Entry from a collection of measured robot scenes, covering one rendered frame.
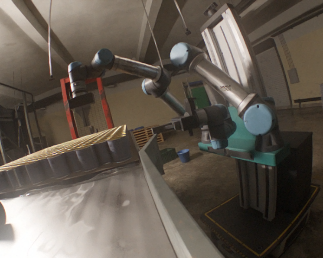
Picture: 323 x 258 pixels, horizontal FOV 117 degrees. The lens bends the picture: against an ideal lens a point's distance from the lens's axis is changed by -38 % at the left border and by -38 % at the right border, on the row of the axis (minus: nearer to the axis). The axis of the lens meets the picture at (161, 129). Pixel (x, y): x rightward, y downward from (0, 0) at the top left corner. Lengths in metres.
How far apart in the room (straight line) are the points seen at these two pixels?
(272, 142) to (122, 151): 0.61
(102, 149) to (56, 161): 0.17
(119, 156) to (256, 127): 0.48
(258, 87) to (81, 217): 0.91
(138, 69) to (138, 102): 8.85
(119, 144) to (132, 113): 9.04
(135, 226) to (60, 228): 0.14
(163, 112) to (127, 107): 2.21
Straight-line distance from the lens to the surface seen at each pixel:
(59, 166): 0.58
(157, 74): 0.86
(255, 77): 0.92
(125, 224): 0.23
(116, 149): 0.51
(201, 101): 9.32
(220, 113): 0.68
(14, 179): 0.72
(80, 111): 0.79
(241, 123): 1.01
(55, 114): 10.63
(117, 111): 9.56
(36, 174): 0.64
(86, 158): 0.53
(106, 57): 0.72
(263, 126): 0.58
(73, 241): 0.25
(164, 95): 1.03
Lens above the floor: 1.21
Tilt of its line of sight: 4 degrees down
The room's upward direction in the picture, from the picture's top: 15 degrees counter-clockwise
